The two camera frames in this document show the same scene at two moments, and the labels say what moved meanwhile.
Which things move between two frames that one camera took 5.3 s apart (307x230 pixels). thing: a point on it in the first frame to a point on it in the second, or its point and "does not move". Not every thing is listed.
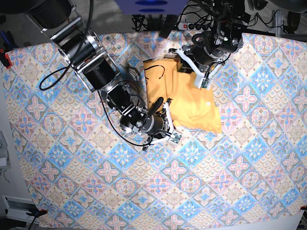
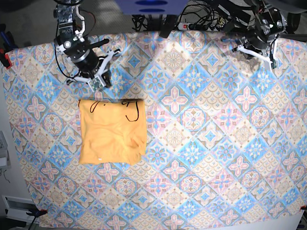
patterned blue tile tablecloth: (83, 172) does not move
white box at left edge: (4, 159) does not move
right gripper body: (202, 52) to (260, 43)
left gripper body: (154, 123) to (88, 60)
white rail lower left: (16, 208) does not move
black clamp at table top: (167, 24) does not move
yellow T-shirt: (190, 106) to (112, 132)
